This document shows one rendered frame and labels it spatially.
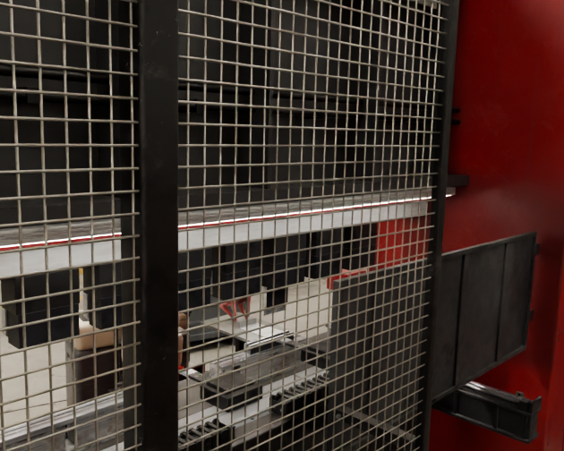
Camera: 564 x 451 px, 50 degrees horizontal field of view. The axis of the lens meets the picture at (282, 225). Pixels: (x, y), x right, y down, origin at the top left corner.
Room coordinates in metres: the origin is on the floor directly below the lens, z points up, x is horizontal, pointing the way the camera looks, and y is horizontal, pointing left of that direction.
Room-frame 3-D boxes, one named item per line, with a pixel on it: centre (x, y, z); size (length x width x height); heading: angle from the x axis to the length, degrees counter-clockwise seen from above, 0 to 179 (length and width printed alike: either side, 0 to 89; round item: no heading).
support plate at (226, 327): (2.01, 0.12, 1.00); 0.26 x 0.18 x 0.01; 46
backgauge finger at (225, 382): (1.52, 0.17, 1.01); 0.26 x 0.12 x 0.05; 46
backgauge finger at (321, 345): (1.79, -0.09, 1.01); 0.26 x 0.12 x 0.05; 46
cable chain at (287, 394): (1.49, -0.13, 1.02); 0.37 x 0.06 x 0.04; 136
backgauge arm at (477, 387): (1.97, -0.57, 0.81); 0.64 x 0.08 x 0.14; 46
